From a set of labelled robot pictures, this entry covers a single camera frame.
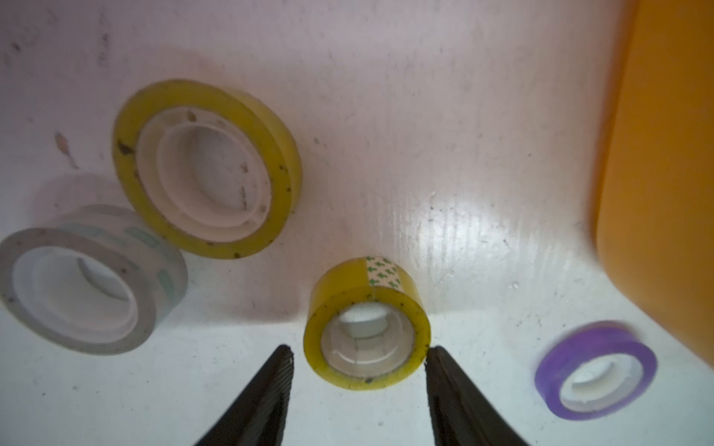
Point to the clear grey tape roll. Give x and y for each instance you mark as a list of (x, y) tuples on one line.
[(96, 280)]

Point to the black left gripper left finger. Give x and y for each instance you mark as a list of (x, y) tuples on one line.
[(258, 416)]

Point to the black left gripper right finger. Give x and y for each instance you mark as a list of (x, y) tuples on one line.
[(460, 413)]

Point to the small yellow-green tape roll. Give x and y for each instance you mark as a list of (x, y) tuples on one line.
[(367, 328)]

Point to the yellow plastic storage box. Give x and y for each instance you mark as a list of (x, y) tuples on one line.
[(654, 228)]

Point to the purple tape roll far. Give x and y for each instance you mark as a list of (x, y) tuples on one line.
[(595, 371)]

